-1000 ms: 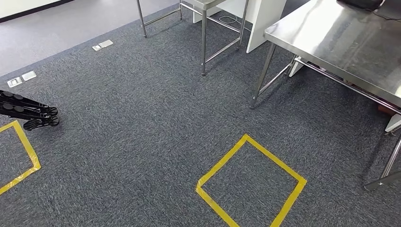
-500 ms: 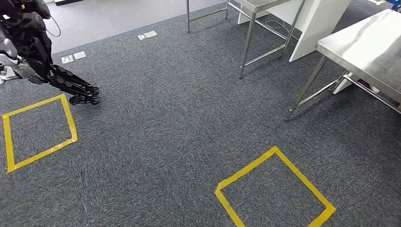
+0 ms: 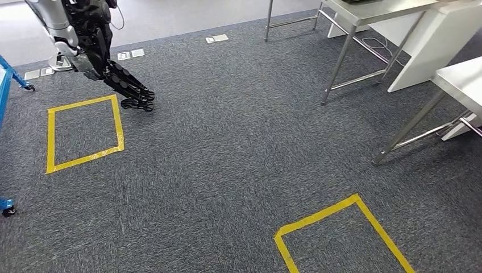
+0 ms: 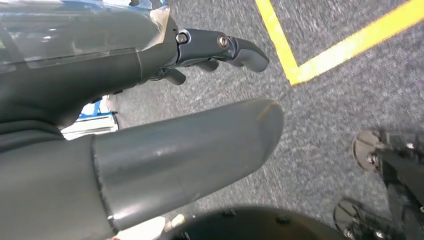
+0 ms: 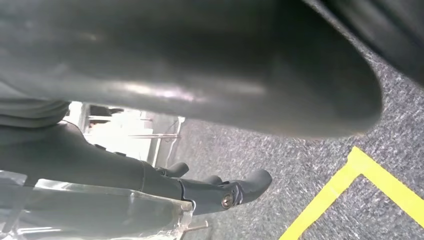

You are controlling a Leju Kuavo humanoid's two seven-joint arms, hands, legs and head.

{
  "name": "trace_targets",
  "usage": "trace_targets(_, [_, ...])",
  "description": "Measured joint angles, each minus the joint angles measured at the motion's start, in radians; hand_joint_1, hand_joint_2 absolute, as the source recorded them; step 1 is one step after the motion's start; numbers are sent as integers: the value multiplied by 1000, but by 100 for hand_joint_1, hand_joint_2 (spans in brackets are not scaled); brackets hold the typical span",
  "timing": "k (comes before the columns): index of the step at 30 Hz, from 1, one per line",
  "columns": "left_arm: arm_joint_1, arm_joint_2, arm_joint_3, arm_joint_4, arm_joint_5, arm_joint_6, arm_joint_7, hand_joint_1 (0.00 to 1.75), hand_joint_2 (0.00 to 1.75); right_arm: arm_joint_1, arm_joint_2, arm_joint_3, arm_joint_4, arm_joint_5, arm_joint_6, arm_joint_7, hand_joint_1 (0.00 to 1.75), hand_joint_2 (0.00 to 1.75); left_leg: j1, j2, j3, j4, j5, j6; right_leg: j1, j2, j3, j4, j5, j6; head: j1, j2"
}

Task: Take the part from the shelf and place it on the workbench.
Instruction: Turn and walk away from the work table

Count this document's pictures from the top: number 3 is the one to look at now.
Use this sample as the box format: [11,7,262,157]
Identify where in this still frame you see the stainless steel workbench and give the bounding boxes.
[372,55,482,167]

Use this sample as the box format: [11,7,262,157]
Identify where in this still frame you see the blue metal shelf rack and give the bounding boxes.
[0,55,36,219]

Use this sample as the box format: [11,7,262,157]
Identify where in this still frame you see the silver floor socket plate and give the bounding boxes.
[205,33,230,44]
[24,67,56,81]
[117,48,146,62]

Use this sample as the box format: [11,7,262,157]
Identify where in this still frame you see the stainless steel table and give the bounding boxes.
[263,0,452,106]

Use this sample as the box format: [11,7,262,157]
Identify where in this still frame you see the white round stand base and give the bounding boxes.
[48,54,74,72]

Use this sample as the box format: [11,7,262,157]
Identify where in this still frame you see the white cabinet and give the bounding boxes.
[326,0,482,94]

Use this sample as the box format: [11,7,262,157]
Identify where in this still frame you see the white floor cable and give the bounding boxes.
[360,36,406,68]

